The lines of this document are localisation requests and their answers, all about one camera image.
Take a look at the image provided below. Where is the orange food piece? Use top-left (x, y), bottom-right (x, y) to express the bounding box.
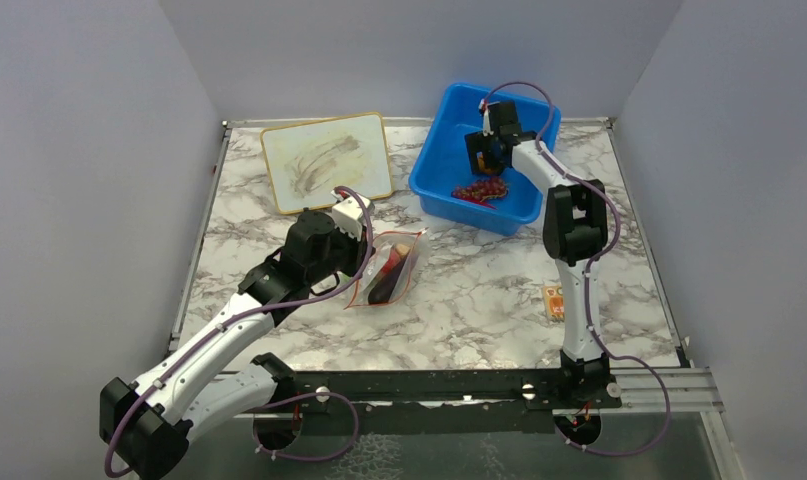
top-left (477, 153), bottom-right (492, 174)

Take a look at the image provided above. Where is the red grape bunch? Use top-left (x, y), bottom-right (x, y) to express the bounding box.
top-left (451, 177), bottom-right (508, 204)

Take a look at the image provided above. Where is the blue plastic bin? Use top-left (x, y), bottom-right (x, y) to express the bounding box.
top-left (409, 83), bottom-right (561, 236)

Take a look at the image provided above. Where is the red chili pepper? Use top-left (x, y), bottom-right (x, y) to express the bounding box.
top-left (469, 199), bottom-right (496, 210)

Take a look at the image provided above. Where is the clear zip top bag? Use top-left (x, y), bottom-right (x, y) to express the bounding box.
top-left (346, 229), bottom-right (431, 309)

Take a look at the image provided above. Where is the pink peach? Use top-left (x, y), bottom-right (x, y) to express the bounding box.
top-left (380, 250), bottom-right (403, 275)

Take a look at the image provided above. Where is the purple eggplant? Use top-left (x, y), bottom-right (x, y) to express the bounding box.
top-left (367, 246), bottom-right (416, 305)

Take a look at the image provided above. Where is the garlic bulb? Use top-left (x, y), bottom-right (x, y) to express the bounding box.
top-left (393, 243), bottom-right (412, 258)

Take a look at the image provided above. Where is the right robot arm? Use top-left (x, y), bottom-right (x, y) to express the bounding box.
top-left (465, 101), bottom-right (610, 407)

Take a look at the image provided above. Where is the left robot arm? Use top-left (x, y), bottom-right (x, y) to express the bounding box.
top-left (99, 199), bottom-right (373, 479)

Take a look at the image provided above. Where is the small whiteboard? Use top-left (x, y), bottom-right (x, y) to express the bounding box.
top-left (259, 112), bottom-right (394, 214)

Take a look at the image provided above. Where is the orange snack packet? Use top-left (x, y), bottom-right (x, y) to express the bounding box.
top-left (542, 284), bottom-right (565, 322)

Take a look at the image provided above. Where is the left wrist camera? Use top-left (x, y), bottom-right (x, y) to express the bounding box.
top-left (329, 191), bottom-right (374, 240)

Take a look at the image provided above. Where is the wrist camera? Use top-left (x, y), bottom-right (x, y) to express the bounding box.
top-left (329, 191), bottom-right (374, 240)
top-left (478, 99), bottom-right (493, 136)

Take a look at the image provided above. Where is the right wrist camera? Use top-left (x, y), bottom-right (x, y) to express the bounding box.
top-left (478, 99), bottom-right (493, 136)

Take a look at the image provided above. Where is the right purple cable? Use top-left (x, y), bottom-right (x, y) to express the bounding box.
top-left (480, 81), bottom-right (673, 458)

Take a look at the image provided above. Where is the purple cable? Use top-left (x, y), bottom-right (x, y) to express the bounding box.
top-left (480, 81), bottom-right (673, 458)
top-left (103, 186), bottom-right (376, 480)

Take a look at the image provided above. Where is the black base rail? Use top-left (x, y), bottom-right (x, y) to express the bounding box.
top-left (251, 368), bottom-right (622, 436)

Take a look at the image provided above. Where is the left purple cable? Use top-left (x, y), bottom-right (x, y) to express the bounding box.
top-left (103, 186), bottom-right (376, 480)

